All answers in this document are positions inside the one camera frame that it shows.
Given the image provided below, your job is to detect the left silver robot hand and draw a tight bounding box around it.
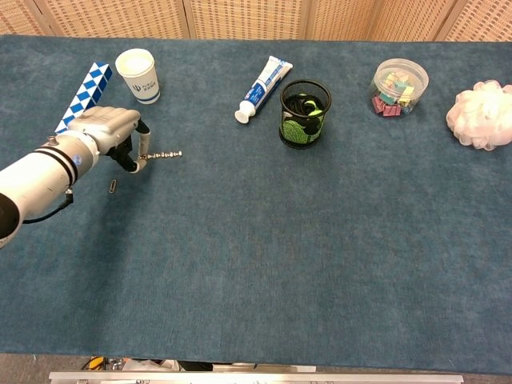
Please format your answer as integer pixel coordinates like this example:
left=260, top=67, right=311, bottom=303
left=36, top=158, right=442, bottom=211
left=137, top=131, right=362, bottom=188
left=66, top=105, right=153, bottom=174

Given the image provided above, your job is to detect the blue white magic snake puzzle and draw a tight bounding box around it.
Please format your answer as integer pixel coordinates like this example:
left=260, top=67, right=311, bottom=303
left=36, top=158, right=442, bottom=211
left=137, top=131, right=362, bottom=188
left=54, top=61, right=114, bottom=135

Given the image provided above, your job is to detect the white paper cup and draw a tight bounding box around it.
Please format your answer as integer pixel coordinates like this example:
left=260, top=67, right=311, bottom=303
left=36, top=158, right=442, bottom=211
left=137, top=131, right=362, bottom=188
left=114, top=48, right=162, bottom=106

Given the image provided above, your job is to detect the white blue toothpaste tube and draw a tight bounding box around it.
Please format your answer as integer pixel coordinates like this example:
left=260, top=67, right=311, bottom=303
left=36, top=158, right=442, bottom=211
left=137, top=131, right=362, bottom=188
left=234, top=55, right=294, bottom=125

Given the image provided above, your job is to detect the bamboo folding screen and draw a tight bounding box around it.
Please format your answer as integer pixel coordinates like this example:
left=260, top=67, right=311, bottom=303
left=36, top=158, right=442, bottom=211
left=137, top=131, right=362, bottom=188
left=0, top=0, right=512, bottom=42

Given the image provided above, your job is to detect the blue felt table mat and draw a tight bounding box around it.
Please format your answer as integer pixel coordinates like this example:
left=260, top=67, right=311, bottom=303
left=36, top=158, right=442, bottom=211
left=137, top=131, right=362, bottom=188
left=0, top=34, right=512, bottom=375

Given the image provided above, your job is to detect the black mesh pen holder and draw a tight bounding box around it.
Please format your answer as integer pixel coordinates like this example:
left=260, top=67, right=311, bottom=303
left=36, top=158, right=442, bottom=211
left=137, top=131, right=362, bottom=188
left=278, top=78, right=333, bottom=150

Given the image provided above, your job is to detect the green black item in holder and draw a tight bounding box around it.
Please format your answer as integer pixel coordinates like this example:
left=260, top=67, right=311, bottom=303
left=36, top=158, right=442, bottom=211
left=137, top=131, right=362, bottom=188
left=282, top=93, right=327, bottom=145

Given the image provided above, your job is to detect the clear jar of binder clips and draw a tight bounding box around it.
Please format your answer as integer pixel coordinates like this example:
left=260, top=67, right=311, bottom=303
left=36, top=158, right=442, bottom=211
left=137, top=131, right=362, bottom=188
left=368, top=58, right=430, bottom=118

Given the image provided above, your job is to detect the pink white bath pouf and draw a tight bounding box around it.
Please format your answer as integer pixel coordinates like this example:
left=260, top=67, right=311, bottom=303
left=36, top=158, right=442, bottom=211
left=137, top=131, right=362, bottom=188
left=446, top=79, right=512, bottom=152

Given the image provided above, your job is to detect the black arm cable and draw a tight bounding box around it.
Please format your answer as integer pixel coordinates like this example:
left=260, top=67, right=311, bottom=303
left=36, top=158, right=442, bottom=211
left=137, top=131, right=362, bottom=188
left=22, top=188, right=75, bottom=225

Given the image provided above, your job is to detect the aluminium profile rail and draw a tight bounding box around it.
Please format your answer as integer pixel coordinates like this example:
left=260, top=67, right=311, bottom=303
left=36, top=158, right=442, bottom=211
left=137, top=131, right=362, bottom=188
left=48, top=370, right=465, bottom=384

